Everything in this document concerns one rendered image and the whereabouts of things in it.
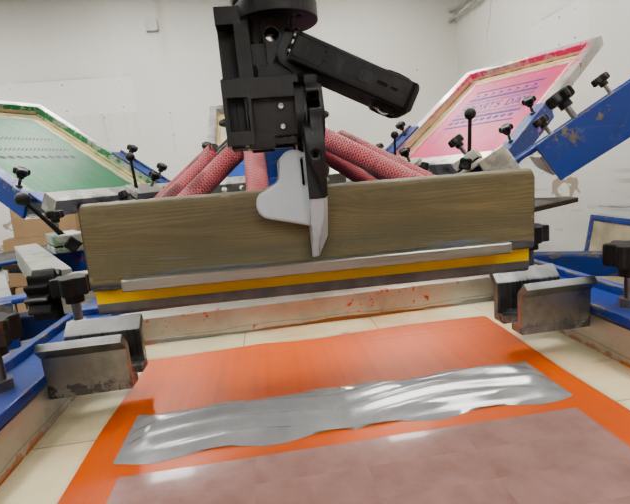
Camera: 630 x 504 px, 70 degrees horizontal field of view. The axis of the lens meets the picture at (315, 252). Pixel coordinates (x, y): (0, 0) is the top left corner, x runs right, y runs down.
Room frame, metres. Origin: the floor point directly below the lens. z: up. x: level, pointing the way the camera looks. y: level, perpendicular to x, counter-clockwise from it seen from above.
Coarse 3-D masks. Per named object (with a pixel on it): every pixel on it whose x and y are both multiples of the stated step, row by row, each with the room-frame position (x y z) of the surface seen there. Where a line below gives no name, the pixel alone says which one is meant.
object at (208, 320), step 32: (384, 288) 0.58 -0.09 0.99; (416, 288) 0.58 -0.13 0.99; (448, 288) 0.59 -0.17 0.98; (480, 288) 0.59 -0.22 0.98; (160, 320) 0.55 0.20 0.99; (192, 320) 0.55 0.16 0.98; (224, 320) 0.56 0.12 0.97; (256, 320) 0.56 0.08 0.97; (288, 320) 0.57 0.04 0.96; (320, 320) 0.57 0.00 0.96; (608, 320) 0.40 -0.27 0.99; (608, 352) 0.39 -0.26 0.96; (32, 416) 0.34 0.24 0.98; (0, 448) 0.30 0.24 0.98; (32, 448) 0.33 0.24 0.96; (0, 480) 0.29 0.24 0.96
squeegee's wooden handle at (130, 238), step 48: (240, 192) 0.40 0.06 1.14; (336, 192) 0.40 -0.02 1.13; (384, 192) 0.40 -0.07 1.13; (432, 192) 0.41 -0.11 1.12; (480, 192) 0.41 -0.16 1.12; (528, 192) 0.42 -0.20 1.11; (96, 240) 0.38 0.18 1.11; (144, 240) 0.38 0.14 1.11; (192, 240) 0.39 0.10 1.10; (240, 240) 0.39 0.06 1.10; (288, 240) 0.40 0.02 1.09; (336, 240) 0.40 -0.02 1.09; (384, 240) 0.40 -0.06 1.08; (432, 240) 0.41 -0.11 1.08; (480, 240) 0.41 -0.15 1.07; (528, 240) 0.42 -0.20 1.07; (96, 288) 0.38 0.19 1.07
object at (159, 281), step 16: (352, 256) 0.40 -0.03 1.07; (368, 256) 0.39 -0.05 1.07; (384, 256) 0.39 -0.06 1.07; (400, 256) 0.39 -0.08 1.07; (416, 256) 0.39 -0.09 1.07; (432, 256) 0.39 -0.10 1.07; (448, 256) 0.40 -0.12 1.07; (464, 256) 0.40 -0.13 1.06; (176, 272) 0.39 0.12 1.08; (192, 272) 0.38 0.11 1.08; (208, 272) 0.38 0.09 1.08; (224, 272) 0.38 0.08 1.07; (240, 272) 0.38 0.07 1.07; (256, 272) 0.38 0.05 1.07; (272, 272) 0.38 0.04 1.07; (288, 272) 0.38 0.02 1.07; (304, 272) 0.38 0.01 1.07; (320, 272) 0.39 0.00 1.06; (128, 288) 0.37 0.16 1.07; (144, 288) 0.37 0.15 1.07; (160, 288) 0.37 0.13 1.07
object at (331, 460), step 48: (144, 384) 0.43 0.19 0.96; (192, 384) 0.42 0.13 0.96; (240, 384) 0.41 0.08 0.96; (288, 384) 0.40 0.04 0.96; (336, 384) 0.39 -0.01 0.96; (336, 432) 0.31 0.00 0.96; (96, 480) 0.28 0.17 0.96; (144, 480) 0.28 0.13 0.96; (192, 480) 0.27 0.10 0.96; (240, 480) 0.27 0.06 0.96; (288, 480) 0.26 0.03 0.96; (336, 480) 0.26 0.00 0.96
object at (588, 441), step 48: (336, 336) 0.52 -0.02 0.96; (384, 336) 0.50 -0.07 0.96; (432, 336) 0.49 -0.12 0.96; (480, 336) 0.47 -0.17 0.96; (576, 384) 0.35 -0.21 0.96; (384, 432) 0.31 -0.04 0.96; (432, 432) 0.30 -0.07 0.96; (480, 432) 0.30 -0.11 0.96; (528, 432) 0.29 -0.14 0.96; (576, 432) 0.28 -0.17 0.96; (624, 432) 0.28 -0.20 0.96; (384, 480) 0.25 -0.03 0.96; (432, 480) 0.25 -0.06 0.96; (480, 480) 0.25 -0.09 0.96; (528, 480) 0.24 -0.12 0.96; (576, 480) 0.24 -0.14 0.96; (624, 480) 0.24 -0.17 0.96
